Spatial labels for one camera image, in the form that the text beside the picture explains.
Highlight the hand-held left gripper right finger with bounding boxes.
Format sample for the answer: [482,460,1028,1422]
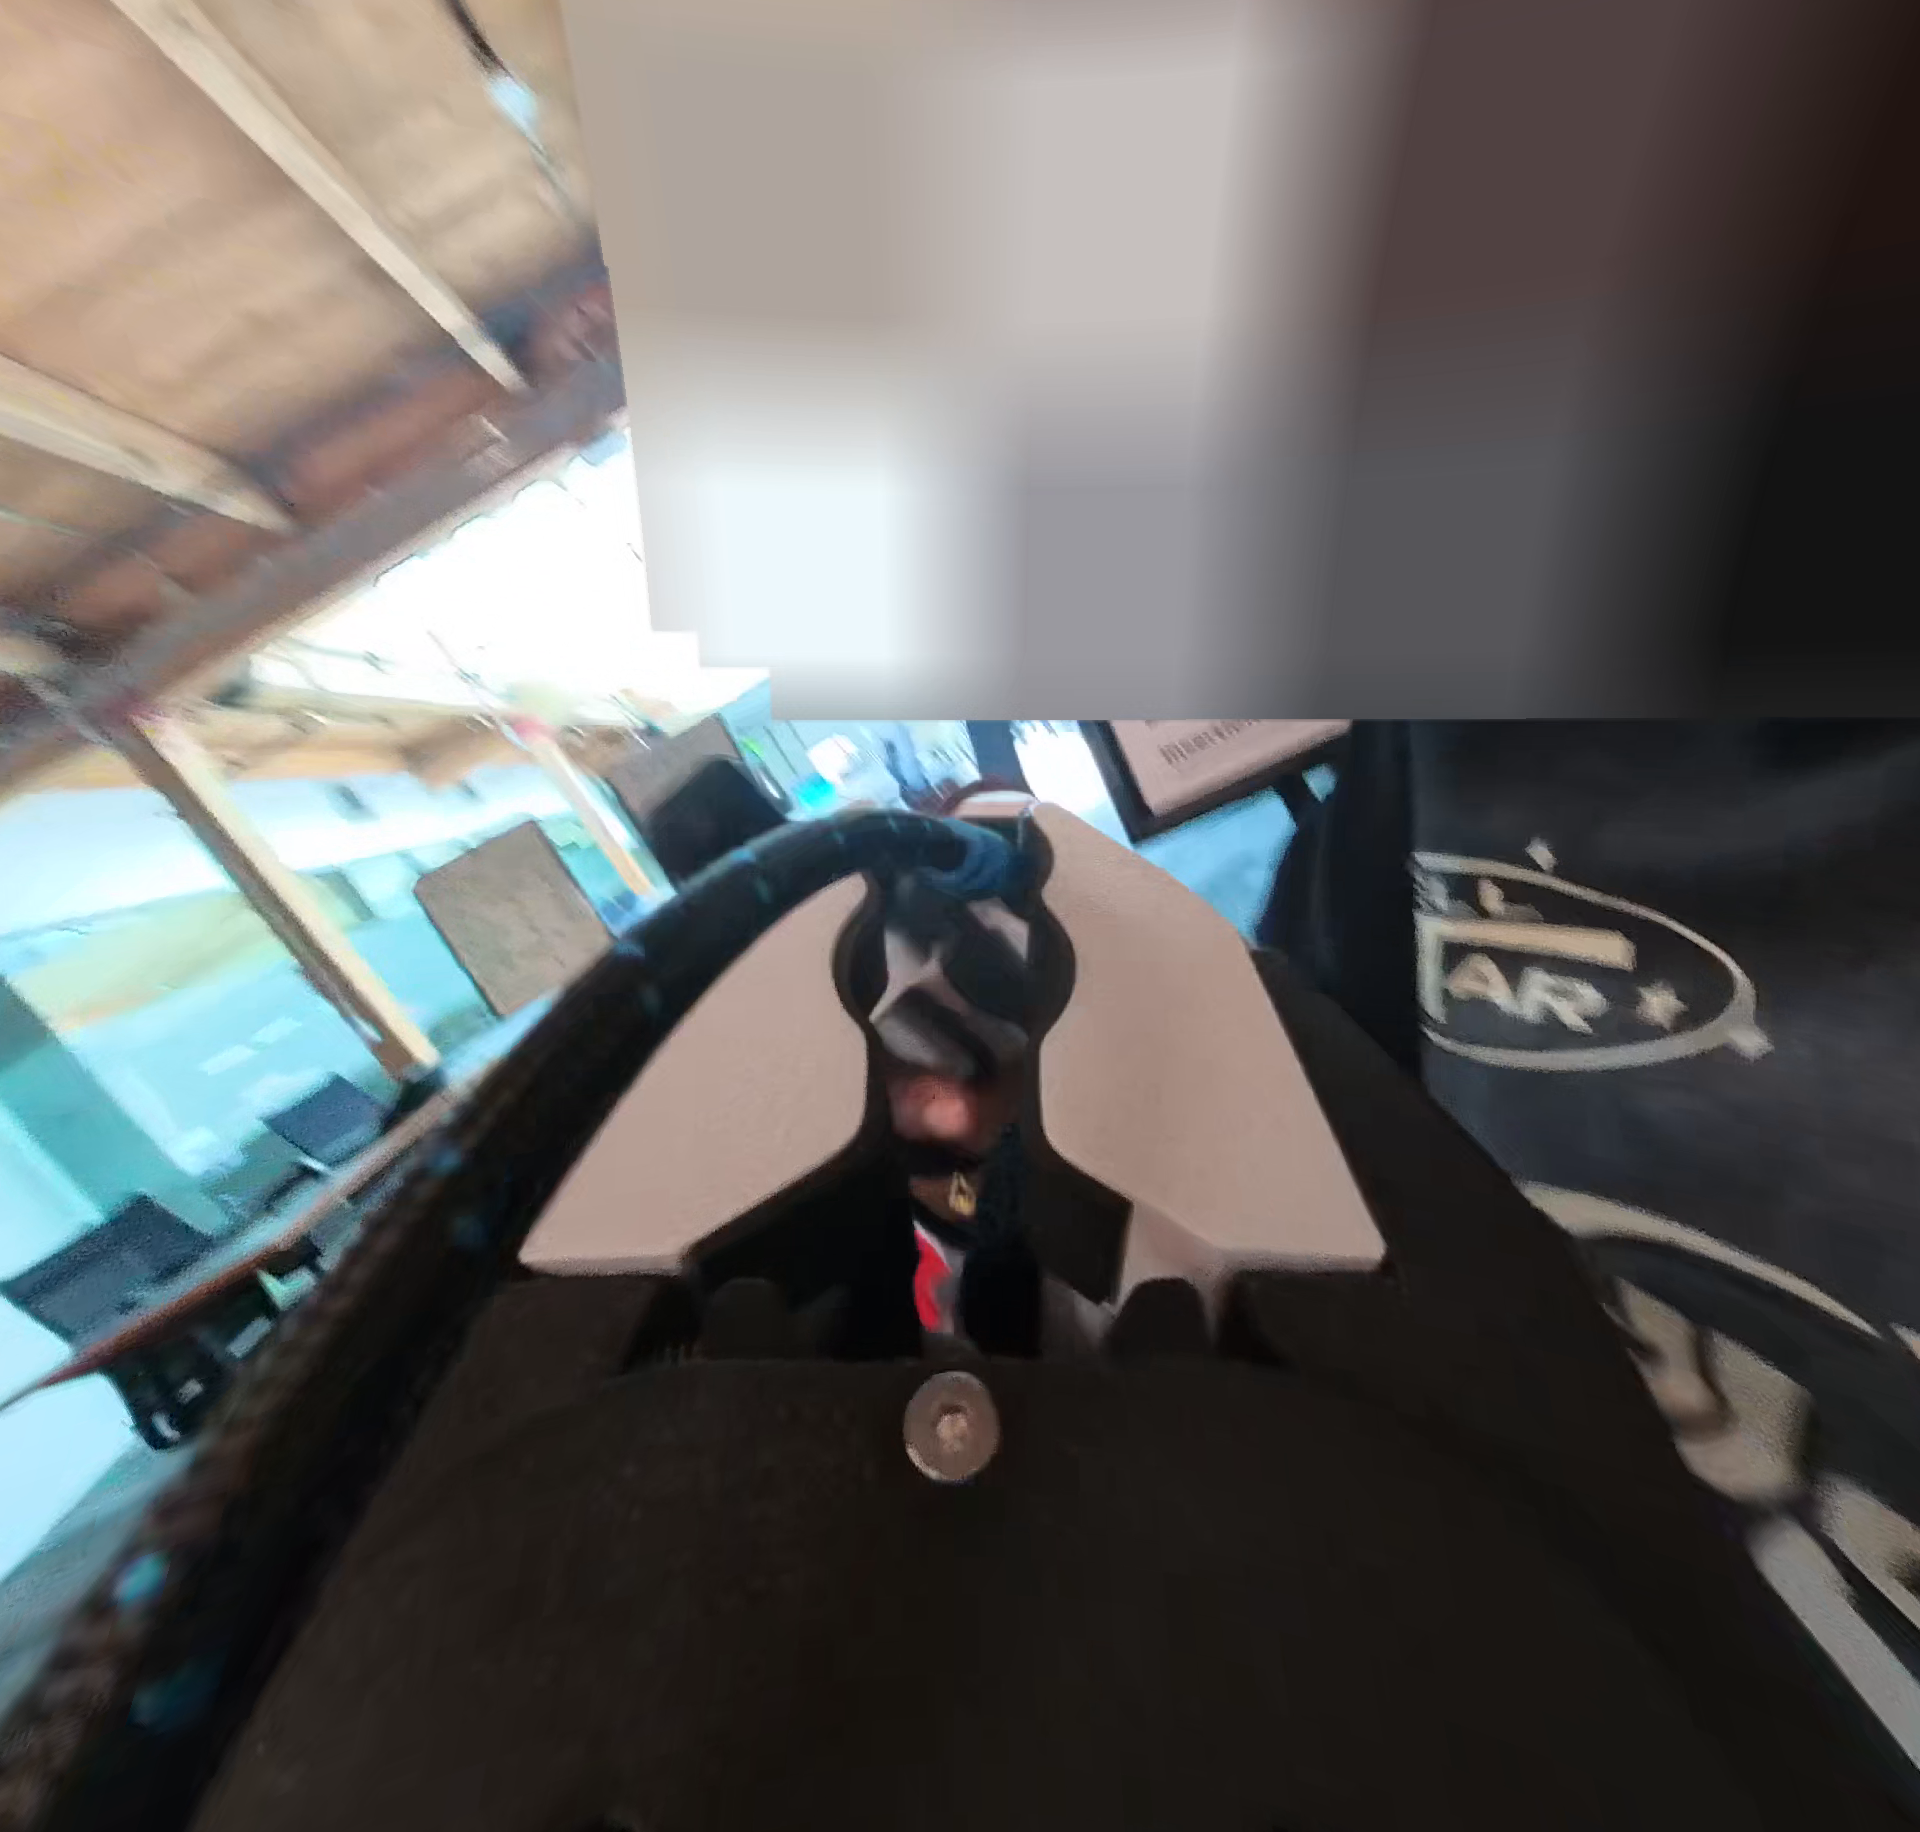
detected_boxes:
[1021,799,1389,1301]

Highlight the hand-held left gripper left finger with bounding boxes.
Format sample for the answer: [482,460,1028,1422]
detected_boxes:
[515,870,902,1281]

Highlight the braided hdmi cable green plugs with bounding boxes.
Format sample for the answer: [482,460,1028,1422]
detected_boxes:
[0,808,1053,1832]

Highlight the handwritten whiteboard on stand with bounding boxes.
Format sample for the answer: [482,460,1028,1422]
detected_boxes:
[413,818,616,1024]

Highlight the black framed tag sign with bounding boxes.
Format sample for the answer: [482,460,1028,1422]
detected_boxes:
[1080,723,1353,844]

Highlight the black printed sweatshirt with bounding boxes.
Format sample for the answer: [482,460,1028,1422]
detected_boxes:
[1260,723,1920,1715]

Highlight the wooden office desk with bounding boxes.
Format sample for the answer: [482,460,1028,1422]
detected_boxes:
[0,1067,498,1415]

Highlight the black office chair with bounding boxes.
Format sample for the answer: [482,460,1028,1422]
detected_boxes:
[0,1191,215,1447]

